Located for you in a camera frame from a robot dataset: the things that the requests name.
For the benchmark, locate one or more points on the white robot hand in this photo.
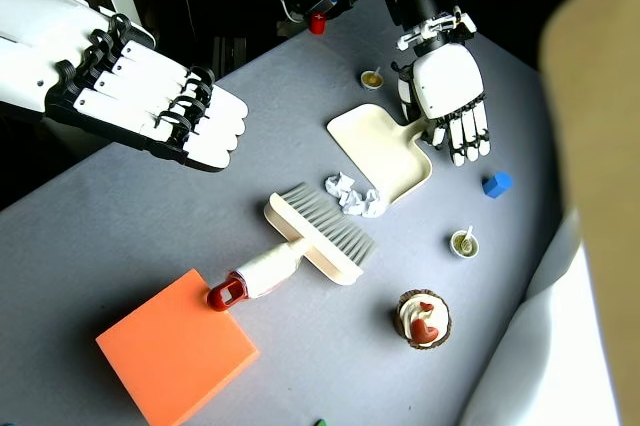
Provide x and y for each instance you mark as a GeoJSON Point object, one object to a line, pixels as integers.
{"type": "Point", "coordinates": [447, 81]}
{"type": "Point", "coordinates": [75, 46]}

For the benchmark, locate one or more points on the cream plastic dustpan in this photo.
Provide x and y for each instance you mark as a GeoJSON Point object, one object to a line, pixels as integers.
{"type": "Point", "coordinates": [380, 146]}

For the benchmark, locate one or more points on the cream brush with grey bristles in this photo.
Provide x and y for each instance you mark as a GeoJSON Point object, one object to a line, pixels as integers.
{"type": "Point", "coordinates": [320, 236]}

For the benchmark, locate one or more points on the small white plastic spoon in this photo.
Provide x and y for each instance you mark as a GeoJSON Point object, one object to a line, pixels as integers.
{"type": "Point", "coordinates": [468, 236]}
{"type": "Point", "coordinates": [377, 72]}

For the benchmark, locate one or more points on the small bowl of yellow corn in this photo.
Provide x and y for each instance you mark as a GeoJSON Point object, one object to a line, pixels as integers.
{"type": "Point", "coordinates": [371, 80]}

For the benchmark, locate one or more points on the small blue block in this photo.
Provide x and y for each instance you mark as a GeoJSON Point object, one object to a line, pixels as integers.
{"type": "Point", "coordinates": [497, 185]}

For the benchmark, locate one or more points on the small red cylinder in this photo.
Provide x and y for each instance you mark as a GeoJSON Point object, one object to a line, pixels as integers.
{"type": "Point", "coordinates": [317, 23]}

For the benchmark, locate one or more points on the small bowl of greenish soup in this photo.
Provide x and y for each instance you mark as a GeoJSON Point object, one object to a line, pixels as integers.
{"type": "Point", "coordinates": [462, 245]}

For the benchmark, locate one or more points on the blurred tan board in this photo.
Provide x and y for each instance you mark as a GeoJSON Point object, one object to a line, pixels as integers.
{"type": "Point", "coordinates": [600, 146]}

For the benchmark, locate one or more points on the toy cupcake with red hearts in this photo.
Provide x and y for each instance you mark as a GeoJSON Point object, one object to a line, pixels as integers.
{"type": "Point", "coordinates": [422, 318]}

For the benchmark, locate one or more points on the white fabric sheet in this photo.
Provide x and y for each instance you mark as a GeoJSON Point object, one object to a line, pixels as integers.
{"type": "Point", "coordinates": [540, 346]}

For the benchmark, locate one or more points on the orange foam block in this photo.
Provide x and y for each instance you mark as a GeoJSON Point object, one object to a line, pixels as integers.
{"type": "Point", "coordinates": [175, 346]}

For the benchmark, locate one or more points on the grey table cloth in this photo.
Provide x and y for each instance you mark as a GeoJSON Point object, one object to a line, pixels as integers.
{"type": "Point", "coordinates": [300, 371]}

